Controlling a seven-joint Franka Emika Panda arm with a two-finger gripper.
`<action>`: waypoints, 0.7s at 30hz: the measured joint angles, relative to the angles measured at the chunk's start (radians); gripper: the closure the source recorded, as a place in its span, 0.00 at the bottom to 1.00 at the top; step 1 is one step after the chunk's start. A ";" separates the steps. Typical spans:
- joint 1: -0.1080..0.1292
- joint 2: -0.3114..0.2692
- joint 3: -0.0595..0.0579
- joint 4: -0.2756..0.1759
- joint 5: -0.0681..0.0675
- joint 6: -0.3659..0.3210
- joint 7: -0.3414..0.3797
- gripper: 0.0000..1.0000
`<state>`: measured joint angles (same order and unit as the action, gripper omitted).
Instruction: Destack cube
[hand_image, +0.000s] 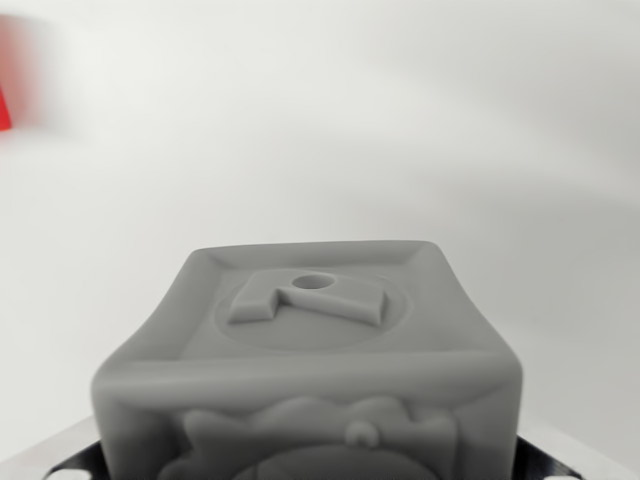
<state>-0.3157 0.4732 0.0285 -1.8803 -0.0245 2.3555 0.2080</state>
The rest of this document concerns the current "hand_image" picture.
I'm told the red embossed cube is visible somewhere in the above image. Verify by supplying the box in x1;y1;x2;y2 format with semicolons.
0;82;14;133

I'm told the black-tipped silver gripper right finger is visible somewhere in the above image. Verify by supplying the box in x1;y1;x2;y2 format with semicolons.
514;433;581;480

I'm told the grey embossed cube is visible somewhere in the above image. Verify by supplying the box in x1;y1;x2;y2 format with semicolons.
89;240;524;480

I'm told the black-tipped silver gripper left finger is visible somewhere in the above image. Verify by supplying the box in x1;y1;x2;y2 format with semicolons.
0;417;108;480

